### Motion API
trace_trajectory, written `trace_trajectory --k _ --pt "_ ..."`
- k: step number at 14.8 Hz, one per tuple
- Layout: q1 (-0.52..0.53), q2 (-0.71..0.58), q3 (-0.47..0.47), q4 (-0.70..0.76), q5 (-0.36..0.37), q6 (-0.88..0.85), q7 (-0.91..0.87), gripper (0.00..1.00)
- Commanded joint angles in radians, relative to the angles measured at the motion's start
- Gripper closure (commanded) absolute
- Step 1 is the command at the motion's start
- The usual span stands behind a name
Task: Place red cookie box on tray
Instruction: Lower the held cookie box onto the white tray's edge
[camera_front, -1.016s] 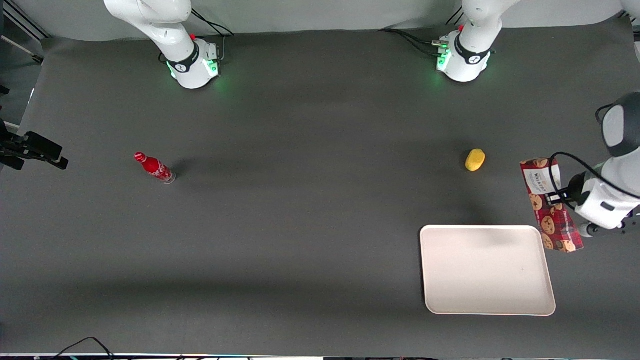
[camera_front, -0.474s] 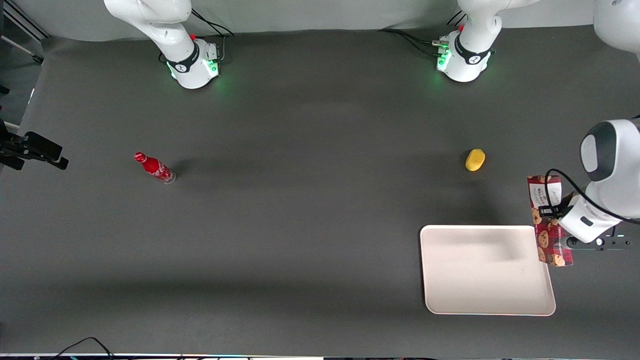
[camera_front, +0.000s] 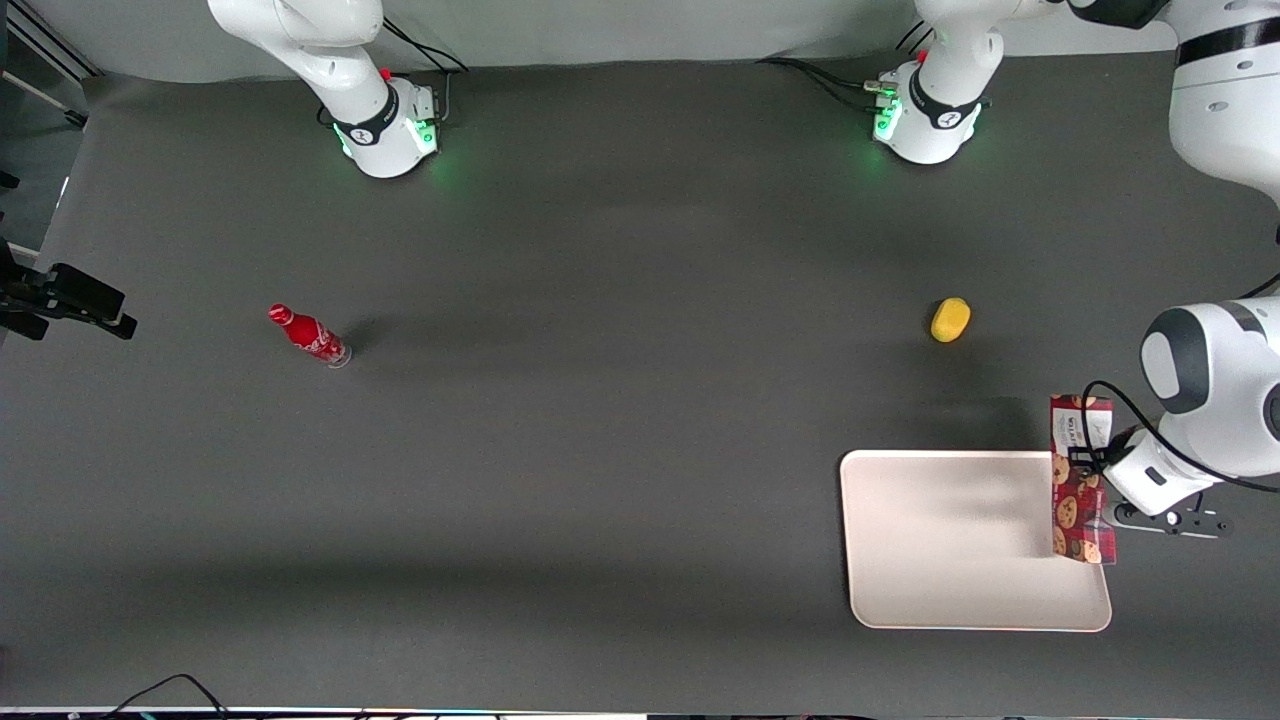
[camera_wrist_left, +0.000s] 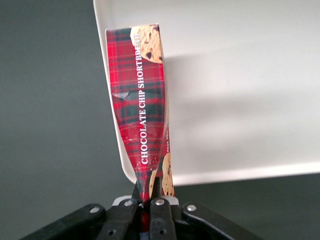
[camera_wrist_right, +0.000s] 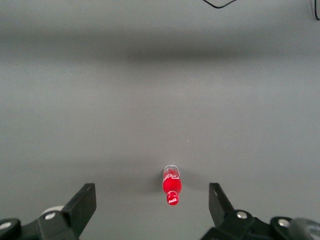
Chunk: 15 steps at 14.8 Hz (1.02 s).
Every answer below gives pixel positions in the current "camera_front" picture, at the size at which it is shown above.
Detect red cookie box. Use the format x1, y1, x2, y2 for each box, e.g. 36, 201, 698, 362
1049, 394, 1119, 567

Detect cream rectangular tray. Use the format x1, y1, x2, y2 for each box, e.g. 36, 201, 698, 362
839, 449, 1114, 634

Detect yellow lemon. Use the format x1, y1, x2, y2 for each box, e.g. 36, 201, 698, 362
930, 297, 973, 344

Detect red cola bottle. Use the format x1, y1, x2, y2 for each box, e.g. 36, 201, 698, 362
267, 303, 354, 370

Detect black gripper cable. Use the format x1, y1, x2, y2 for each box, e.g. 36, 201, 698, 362
1081, 379, 1280, 494

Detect black left arm base cables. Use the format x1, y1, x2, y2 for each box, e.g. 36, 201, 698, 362
754, 24, 933, 113

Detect black arm base cables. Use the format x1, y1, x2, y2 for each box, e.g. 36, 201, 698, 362
382, 17, 470, 123
754, 24, 933, 113

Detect black right arm base cables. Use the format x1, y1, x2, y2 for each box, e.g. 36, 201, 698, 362
382, 17, 470, 123

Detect black cable loop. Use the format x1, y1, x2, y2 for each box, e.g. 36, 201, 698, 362
98, 673, 233, 720

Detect black clamp mount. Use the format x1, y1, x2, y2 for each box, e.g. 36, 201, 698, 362
0, 238, 139, 343

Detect aluminium frame bar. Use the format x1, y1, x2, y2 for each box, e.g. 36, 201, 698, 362
0, 0, 103, 83

